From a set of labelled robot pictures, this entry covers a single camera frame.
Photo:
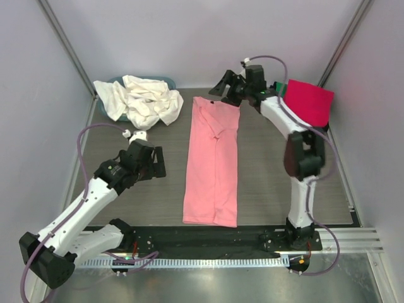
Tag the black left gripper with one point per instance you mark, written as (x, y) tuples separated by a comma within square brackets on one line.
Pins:
[(156, 168)]

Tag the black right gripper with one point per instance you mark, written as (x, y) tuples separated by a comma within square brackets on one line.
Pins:
[(228, 78)]

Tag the pink t-shirt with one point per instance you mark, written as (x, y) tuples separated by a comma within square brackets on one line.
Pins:
[(211, 176)]

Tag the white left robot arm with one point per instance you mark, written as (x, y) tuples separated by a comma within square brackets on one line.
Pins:
[(54, 252)]

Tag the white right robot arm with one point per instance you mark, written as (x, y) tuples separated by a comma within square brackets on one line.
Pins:
[(304, 155)]

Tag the folded green t-shirt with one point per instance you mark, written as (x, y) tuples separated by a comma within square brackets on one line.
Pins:
[(280, 88)]

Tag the teal plastic basket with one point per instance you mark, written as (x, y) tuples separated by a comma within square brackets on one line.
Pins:
[(100, 105)]

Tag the white crumpled t-shirt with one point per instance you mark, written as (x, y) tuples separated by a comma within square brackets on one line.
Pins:
[(145, 102)]

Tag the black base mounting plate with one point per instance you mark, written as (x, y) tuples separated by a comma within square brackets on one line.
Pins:
[(207, 242)]

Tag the folded magenta t-shirt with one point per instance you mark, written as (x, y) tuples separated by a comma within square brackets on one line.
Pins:
[(310, 103)]

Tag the right aluminium corner post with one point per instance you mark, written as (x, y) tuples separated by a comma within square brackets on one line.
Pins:
[(354, 24)]

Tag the aluminium corner post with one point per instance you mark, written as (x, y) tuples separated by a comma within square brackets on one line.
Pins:
[(66, 44), (354, 24)]

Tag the slotted grey cable duct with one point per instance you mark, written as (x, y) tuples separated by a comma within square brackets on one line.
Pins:
[(111, 263)]

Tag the left aluminium corner post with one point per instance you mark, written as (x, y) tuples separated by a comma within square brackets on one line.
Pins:
[(66, 44)]

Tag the aluminium frame rail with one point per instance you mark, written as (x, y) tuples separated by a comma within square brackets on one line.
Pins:
[(351, 240)]

